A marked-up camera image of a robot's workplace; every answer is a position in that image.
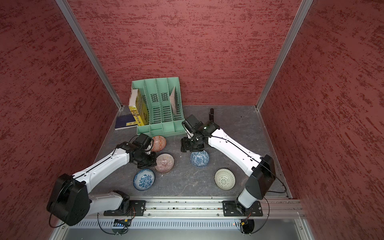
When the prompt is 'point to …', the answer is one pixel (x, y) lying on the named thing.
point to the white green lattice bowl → (225, 179)
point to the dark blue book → (121, 121)
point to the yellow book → (138, 107)
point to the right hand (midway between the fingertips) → (186, 152)
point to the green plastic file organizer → (163, 99)
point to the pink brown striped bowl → (164, 163)
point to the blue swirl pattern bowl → (199, 159)
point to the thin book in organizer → (173, 101)
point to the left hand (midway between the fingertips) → (155, 167)
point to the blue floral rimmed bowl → (143, 179)
